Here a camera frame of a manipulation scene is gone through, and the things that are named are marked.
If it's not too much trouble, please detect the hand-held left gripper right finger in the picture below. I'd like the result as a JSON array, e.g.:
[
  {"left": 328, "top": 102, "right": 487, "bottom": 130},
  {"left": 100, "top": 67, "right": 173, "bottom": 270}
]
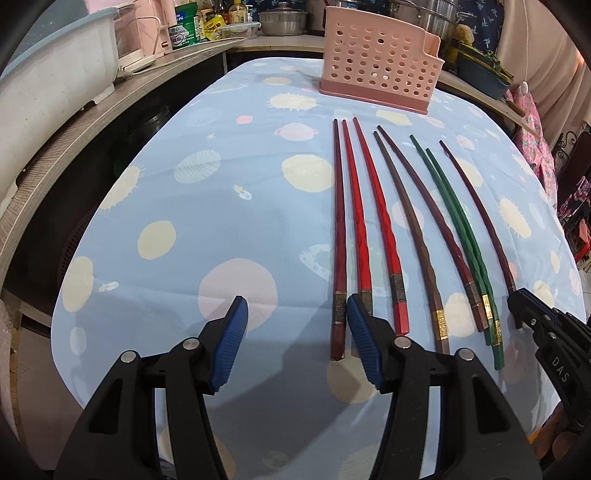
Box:
[{"left": 346, "top": 294, "right": 541, "bottom": 480}]

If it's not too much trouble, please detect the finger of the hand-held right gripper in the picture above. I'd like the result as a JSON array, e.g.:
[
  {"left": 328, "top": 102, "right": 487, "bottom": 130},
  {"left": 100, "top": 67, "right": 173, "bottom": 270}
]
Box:
[{"left": 507, "top": 287, "right": 563, "bottom": 336}]

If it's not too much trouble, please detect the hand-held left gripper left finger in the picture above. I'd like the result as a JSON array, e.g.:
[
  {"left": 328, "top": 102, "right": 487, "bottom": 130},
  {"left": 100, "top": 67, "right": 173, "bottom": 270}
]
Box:
[{"left": 55, "top": 295, "right": 250, "bottom": 480}]

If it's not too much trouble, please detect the green chopstick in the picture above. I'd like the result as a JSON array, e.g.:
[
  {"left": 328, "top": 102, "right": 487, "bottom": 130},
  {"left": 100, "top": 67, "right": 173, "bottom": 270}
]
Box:
[
  {"left": 410, "top": 135, "right": 497, "bottom": 347},
  {"left": 426, "top": 148, "right": 506, "bottom": 370}
]

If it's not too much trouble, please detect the maroon chopstick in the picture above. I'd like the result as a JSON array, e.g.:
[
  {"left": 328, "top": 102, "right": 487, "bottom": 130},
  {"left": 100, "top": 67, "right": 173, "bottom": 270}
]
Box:
[
  {"left": 377, "top": 124, "right": 489, "bottom": 332},
  {"left": 438, "top": 139, "right": 518, "bottom": 294}
]

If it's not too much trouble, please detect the brown chopstick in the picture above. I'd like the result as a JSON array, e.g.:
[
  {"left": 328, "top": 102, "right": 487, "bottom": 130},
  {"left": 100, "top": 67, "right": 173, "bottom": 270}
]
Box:
[{"left": 372, "top": 131, "right": 451, "bottom": 356}]

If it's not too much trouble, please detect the dark red chopstick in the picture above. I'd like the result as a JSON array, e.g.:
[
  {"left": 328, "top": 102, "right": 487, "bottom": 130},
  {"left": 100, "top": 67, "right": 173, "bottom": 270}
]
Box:
[{"left": 329, "top": 119, "right": 348, "bottom": 361}]

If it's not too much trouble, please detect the pink perforated utensil holder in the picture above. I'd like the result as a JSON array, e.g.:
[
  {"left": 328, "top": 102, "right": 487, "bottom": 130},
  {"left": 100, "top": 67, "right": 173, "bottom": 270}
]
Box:
[{"left": 318, "top": 6, "right": 446, "bottom": 115}]

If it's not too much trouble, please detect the person's right hand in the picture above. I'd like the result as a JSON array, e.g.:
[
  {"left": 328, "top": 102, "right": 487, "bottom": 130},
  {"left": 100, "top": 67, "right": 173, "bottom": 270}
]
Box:
[{"left": 549, "top": 431, "right": 587, "bottom": 467}]

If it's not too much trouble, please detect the blue planet print tablecloth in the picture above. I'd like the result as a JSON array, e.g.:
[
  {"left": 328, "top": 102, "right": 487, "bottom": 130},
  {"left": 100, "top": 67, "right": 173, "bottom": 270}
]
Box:
[{"left": 51, "top": 58, "right": 585, "bottom": 480}]

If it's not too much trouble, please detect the black metal chair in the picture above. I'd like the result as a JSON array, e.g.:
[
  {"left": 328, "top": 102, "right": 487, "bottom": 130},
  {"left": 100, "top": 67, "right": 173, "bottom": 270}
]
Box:
[{"left": 554, "top": 131, "right": 591, "bottom": 195}]

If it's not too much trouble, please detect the pink floral cloth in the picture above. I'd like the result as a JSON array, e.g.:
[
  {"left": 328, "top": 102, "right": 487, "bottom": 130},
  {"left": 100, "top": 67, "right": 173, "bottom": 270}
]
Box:
[{"left": 505, "top": 88, "right": 559, "bottom": 195}]

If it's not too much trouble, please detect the dark blue basin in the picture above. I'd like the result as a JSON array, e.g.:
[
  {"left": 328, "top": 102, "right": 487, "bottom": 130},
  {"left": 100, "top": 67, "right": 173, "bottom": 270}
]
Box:
[{"left": 455, "top": 44, "right": 513, "bottom": 100}]

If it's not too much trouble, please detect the beige curtain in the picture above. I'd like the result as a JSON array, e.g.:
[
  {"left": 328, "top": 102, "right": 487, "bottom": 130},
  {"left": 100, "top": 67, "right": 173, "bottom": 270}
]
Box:
[{"left": 496, "top": 0, "right": 591, "bottom": 134}]

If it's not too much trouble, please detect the navy floral cloth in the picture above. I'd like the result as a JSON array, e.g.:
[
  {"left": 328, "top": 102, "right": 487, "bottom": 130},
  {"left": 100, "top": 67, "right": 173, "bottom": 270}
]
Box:
[{"left": 457, "top": 0, "right": 504, "bottom": 56}]

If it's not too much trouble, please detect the large steel steamer pot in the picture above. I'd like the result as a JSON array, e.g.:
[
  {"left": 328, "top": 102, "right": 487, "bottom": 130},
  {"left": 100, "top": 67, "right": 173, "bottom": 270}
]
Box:
[{"left": 388, "top": 0, "right": 460, "bottom": 42}]

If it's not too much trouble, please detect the clear food container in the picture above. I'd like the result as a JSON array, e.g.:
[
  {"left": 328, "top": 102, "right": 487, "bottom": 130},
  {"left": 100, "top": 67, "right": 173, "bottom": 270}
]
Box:
[{"left": 219, "top": 21, "right": 262, "bottom": 40}]

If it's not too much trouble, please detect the yellow snack packet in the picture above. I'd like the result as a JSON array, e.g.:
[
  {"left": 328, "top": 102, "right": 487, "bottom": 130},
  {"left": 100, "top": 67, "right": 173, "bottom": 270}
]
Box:
[{"left": 201, "top": 14, "right": 227, "bottom": 42}]

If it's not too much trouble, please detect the green milk powder can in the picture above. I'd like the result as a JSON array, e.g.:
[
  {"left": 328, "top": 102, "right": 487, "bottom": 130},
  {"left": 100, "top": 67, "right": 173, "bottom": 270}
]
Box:
[{"left": 167, "top": 2, "right": 201, "bottom": 49}]

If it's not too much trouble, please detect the white kitchen appliance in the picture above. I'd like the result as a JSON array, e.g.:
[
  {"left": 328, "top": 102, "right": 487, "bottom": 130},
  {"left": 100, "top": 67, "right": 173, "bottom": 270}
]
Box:
[{"left": 113, "top": 4, "right": 160, "bottom": 70}]

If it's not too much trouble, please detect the white dish drainer box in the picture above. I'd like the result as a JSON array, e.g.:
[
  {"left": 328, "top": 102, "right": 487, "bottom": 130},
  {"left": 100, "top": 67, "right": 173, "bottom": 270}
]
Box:
[{"left": 0, "top": 7, "right": 123, "bottom": 185}]

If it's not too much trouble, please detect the steel pot with lid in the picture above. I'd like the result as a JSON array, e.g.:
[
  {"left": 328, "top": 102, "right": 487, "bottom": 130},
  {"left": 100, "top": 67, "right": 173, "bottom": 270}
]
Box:
[{"left": 259, "top": 2, "right": 308, "bottom": 37}]

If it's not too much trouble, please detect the white pull cord switch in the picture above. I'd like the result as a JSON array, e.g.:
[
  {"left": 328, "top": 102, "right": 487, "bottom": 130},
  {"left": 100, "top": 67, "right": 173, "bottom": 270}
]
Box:
[{"left": 519, "top": 0, "right": 533, "bottom": 92}]

